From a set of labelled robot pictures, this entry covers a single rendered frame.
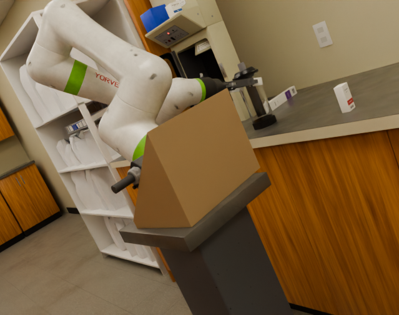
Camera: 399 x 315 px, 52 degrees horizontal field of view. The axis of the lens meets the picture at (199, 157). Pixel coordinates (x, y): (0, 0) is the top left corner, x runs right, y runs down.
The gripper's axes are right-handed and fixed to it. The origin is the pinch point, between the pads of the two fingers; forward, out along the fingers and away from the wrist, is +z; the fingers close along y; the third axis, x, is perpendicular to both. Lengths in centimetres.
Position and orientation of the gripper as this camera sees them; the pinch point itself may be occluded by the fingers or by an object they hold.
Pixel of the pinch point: (248, 84)
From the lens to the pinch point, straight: 165.7
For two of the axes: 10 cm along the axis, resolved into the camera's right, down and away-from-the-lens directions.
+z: 7.7, -2.0, 6.0
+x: 2.1, 9.8, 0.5
